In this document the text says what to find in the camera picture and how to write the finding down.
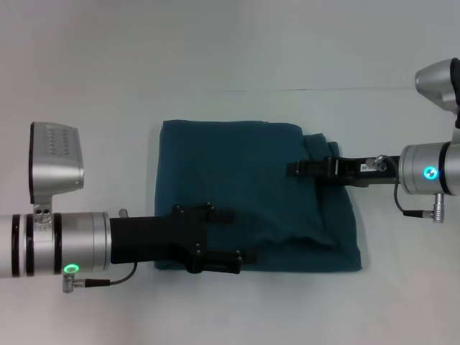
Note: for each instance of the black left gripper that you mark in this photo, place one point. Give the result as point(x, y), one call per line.
point(154, 237)

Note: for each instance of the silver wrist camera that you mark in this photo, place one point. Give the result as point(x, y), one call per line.
point(57, 161)
point(440, 86)

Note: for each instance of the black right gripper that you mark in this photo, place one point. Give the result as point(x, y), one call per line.
point(366, 170)

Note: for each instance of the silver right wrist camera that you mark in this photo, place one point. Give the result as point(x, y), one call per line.
point(440, 86)

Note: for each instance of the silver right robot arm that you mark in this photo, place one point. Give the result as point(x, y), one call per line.
point(429, 169)

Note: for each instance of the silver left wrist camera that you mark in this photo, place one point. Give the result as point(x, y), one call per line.
point(57, 161)

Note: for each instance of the teal blue shirt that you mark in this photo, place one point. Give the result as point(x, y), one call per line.
point(251, 172)

